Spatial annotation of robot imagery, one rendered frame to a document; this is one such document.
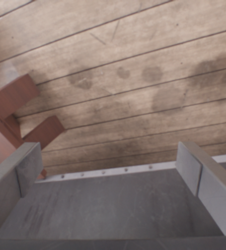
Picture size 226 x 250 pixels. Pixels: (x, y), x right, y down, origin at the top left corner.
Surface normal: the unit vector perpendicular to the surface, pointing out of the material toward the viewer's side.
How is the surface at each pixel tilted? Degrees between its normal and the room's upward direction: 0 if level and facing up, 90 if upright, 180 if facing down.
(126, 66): 0
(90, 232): 90
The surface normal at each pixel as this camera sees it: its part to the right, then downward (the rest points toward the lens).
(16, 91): 0.70, 0.23
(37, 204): -0.32, -0.74
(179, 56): -0.10, 0.66
